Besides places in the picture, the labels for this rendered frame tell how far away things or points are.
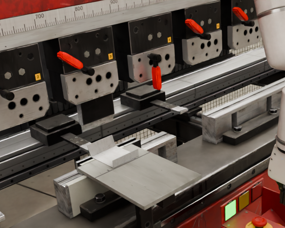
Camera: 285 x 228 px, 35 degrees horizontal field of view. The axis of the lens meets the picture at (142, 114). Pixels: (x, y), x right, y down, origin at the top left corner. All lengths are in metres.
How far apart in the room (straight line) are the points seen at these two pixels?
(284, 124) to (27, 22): 0.65
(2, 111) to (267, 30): 0.65
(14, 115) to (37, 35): 0.18
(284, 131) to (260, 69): 0.94
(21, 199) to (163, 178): 2.11
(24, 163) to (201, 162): 0.53
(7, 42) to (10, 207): 2.15
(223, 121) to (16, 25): 0.79
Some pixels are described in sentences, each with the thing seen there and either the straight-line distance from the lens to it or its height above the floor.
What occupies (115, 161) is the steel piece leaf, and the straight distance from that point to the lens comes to 1.13.
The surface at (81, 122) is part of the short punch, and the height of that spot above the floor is 1.11.
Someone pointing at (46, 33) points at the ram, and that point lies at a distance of 1.02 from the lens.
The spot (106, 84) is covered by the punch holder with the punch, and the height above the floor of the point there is 1.20.
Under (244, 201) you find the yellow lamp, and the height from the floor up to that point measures 0.81.
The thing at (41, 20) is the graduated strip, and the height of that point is 1.38.
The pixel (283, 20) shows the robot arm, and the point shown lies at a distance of 1.16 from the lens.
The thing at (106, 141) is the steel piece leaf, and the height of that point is 1.02.
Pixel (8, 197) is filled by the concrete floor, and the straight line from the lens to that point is 3.17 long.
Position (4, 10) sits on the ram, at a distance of 0.97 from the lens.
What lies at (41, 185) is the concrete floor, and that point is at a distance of 3.21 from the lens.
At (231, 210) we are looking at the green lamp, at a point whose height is 0.81.
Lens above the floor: 1.54
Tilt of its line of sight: 22 degrees down
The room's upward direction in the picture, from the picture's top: 5 degrees counter-clockwise
